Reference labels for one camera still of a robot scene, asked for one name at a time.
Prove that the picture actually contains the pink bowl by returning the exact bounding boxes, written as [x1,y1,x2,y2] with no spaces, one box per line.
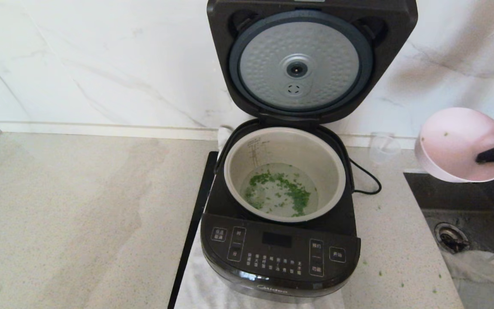
[414,107,494,183]

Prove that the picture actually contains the chopped green vegetables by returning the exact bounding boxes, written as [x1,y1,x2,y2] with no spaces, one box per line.
[243,170,316,217]

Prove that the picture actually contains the black rice cooker lid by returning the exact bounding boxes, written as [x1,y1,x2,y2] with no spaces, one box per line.
[207,0,418,125]

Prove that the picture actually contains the grey inner pot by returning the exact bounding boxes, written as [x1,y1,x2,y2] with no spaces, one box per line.
[223,127,347,223]

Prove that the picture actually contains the black rice cooker base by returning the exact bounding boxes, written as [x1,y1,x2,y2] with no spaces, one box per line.
[200,119,362,303]

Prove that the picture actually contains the stainless steel sink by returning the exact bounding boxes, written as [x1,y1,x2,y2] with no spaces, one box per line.
[403,172,494,309]

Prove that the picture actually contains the metal sink drain strainer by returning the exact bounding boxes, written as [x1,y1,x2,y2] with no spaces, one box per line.
[435,222,471,254]

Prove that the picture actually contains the clear measuring cup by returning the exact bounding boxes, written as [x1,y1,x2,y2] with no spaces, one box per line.
[368,132,401,168]

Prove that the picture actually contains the white rag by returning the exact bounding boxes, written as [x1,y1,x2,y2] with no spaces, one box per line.
[442,249,494,309]

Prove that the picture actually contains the black flat strip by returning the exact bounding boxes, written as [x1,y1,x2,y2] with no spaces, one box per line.
[167,151,219,309]

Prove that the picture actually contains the white cloth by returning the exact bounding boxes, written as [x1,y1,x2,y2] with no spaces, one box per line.
[174,127,346,309]

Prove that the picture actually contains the black power cord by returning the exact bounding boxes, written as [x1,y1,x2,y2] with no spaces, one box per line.
[350,159,381,194]

